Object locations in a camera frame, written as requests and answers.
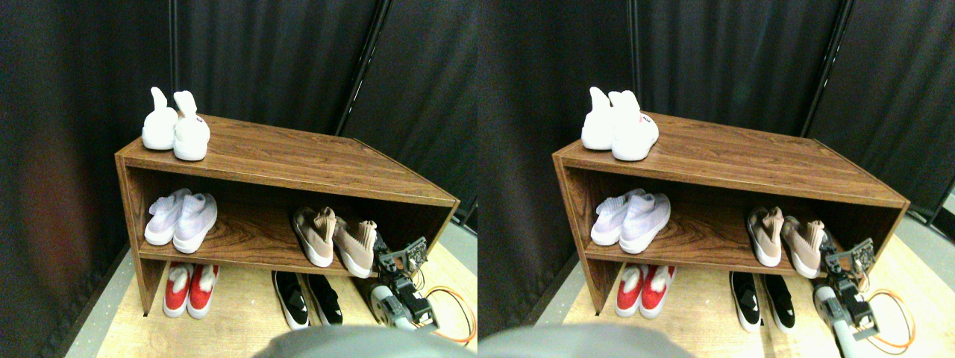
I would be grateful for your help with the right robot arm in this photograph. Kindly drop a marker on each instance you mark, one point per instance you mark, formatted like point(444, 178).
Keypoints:
point(850, 317)
point(414, 306)

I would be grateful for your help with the black curtain pole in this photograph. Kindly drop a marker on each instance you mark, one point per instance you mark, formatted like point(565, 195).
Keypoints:
point(466, 212)
point(827, 71)
point(174, 60)
point(362, 71)

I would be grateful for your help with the brown shoe rack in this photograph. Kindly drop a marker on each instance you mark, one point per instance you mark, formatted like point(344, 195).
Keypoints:
point(298, 153)
point(739, 153)

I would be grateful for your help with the red shoe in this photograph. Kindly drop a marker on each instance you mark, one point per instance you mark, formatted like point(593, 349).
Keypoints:
point(655, 298)
point(201, 297)
point(629, 296)
point(176, 294)

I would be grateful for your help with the pale purple shoe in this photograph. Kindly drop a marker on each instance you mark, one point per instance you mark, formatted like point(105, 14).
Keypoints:
point(163, 224)
point(643, 227)
point(194, 227)
point(610, 224)

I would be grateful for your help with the white shoe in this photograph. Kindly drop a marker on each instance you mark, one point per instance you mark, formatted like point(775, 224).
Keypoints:
point(192, 142)
point(159, 130)
point(597, 130)
point(634, 142)

